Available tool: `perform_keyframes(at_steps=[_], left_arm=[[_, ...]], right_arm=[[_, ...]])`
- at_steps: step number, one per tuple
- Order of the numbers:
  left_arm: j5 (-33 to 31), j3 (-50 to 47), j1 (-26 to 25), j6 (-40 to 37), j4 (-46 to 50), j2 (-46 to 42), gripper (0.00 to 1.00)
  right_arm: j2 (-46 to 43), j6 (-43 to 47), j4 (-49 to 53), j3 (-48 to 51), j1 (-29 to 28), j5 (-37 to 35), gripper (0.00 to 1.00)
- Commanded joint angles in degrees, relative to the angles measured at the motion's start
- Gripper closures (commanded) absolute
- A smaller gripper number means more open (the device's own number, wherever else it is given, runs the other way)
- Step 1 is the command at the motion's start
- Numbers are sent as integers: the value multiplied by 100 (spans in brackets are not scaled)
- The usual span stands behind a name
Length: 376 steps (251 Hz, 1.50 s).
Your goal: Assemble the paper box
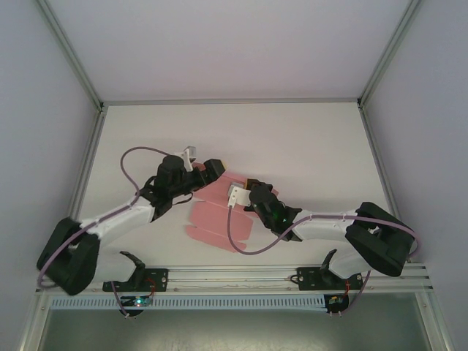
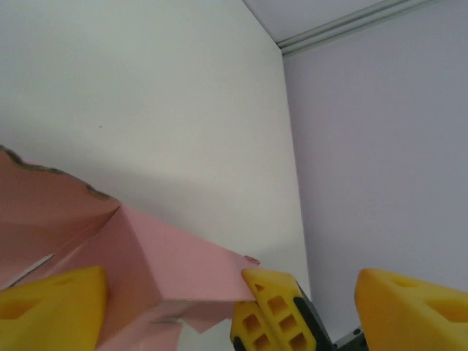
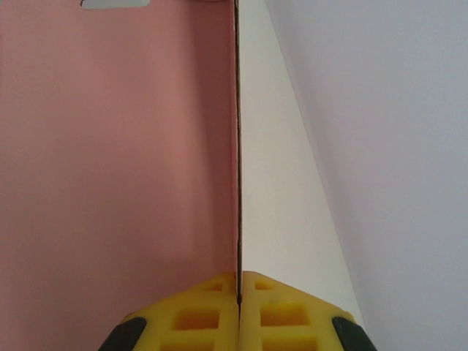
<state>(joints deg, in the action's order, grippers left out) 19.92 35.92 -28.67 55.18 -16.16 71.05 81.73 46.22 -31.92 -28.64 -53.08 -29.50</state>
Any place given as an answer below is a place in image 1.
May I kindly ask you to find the short purple left base cable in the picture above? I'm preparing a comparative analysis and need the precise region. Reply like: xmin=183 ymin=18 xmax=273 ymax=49
xmin=111 ymin=281 xmax=132 ymax=319

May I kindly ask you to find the aluminium frame post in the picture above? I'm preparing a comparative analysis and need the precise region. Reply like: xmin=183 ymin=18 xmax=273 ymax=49
xmin=36 ymin=0 xmax=107 ymax=113
xmin=356 ymin=0 xmax=421 ymax=110

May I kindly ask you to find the left circuit board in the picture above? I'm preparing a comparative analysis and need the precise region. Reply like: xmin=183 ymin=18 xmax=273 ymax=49
xmin=122 ymin=295 xmax=154 ymax=308

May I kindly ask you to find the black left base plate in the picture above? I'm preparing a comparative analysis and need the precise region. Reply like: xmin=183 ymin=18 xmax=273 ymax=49
xmin=102 ymin=268 xmax=170 ymax=293

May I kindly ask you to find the aluminium mounting rail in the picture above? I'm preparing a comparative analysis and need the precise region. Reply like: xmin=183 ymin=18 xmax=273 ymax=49
xmin=35 ymin=265 xmax=435 ymax=293

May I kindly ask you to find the aluminium frame leg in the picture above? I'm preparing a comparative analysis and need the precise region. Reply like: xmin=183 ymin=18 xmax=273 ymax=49
xmin=416 ymin=292 xmax=453 ymax=351
xmin=20 ymin=292 xmax=50 ymax=351

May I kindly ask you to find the white slotted cable duct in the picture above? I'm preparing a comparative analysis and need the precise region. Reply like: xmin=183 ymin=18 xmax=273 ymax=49
xmin=50 ymin=294 xmax=327 ymax=312

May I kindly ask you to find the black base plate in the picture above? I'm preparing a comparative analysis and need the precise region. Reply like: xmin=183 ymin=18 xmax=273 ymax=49
xmin=102 ymin=268 xmax=170 ymax=293
xmin=296 ymin=266 xmax=370 ymax=293

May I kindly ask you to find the short purple base cable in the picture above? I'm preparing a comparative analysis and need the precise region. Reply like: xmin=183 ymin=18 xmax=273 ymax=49
xmin=341 ymin=270 xmax=371 ymax=317
xmin=111 ymin=281 xmax=132 ymax=319

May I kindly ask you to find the short purple right base cable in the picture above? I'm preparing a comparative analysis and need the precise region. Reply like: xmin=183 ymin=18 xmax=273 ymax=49
xmin=341 ymin=270 xmax=371 ymax=317

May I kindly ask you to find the aluminium table side rail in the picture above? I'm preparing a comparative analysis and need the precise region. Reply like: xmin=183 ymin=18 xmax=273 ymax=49
xmin=69 ymin=104 xmax=107 ymax=222
xmin=358 ymin=104 xmax=403 ymax=224

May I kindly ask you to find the pink cloth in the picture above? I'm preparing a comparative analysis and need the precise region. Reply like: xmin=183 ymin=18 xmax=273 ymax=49
xmin=185 ymin=162 xmax=282 ymax=255

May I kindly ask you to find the grey metal panel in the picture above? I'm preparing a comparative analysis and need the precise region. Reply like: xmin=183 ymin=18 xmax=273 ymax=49
xmin=36 ymin=309 xmax=439 ymax=351

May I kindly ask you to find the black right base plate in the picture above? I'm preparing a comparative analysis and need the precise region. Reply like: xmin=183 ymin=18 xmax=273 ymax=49
xmin=296 ymin=266 xmax=370 ymax=293

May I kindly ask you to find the aluminium frame crossbar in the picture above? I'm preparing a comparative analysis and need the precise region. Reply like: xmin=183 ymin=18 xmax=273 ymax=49
xmin=104 ymin=97 xmax=361 ymax=107

